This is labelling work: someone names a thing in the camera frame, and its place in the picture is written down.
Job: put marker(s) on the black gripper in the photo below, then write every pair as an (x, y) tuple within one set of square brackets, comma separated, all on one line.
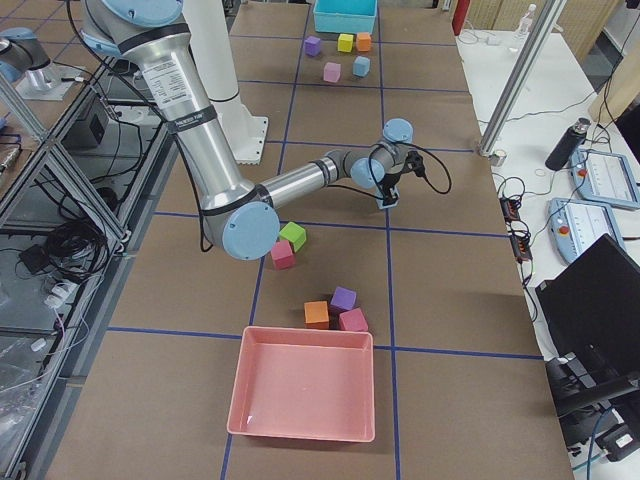
[(389, 180)]

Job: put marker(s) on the light blue foam block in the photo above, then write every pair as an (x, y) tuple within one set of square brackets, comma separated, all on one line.
[(361, 66)]

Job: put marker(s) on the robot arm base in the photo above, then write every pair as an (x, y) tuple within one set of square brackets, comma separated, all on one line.
[(26, 64)]

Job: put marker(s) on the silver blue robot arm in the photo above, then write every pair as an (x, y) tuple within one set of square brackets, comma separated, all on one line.
[(237, 215)]

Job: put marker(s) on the small metal cylinder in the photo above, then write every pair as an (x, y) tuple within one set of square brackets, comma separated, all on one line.
[(497, 158)]

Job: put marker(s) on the purple foam block near tray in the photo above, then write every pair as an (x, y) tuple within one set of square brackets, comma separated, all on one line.
[(342, 300)]

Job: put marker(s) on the light pink foam block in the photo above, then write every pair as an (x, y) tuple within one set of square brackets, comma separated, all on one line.
[(332, 72)]

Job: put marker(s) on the magenta foam block beside green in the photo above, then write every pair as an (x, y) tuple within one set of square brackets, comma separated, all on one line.
[(282, 255)]

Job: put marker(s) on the pink foam block near tray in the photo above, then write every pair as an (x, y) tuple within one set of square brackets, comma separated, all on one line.
[(353, 320)]

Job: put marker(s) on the black orange power strip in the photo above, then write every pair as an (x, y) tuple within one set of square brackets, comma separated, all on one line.
[(518, 232)]

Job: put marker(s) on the orange foam block near tray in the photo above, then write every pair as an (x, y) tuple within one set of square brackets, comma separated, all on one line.
[(316, 314)]

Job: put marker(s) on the far orange foam block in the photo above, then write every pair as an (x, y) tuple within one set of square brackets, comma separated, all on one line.
[(363, 42)]

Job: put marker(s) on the yellow foam block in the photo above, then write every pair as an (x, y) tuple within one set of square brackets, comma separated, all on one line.
[(345, 42)]

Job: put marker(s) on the far purple foam block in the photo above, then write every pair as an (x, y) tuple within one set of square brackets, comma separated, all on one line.
[(312, 46)]

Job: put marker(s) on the teal plastic bin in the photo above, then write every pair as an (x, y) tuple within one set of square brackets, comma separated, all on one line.
[(345, 16)]

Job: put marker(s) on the lower teach pendant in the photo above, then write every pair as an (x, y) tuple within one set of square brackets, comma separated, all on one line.
[(576, 224)]

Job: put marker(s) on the teach pendant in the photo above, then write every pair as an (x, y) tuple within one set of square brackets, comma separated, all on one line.
[(604, 177), (576, 224)]

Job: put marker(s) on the black water bottle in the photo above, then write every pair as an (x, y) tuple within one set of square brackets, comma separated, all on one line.
[(571, 140)]

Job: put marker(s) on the pink plastic tray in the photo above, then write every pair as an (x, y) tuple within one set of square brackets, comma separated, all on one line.
[(304, 384)]

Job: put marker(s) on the upper teach pendant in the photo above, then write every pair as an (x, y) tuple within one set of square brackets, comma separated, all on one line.
[(604, 177)]

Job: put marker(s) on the black laptop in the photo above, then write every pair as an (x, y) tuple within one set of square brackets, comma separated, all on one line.
[(595, 302)]

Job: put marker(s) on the black monitor stand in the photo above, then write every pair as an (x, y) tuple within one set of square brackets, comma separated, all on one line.
[(574, 388)]

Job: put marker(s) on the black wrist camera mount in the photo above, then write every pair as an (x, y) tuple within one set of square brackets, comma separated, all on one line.
[(414, 163)]

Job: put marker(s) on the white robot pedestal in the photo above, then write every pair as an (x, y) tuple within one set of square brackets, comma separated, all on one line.
[(211, 49)]

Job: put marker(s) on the aluminium frame post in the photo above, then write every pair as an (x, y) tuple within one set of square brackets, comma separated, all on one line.
[(529, 38)]

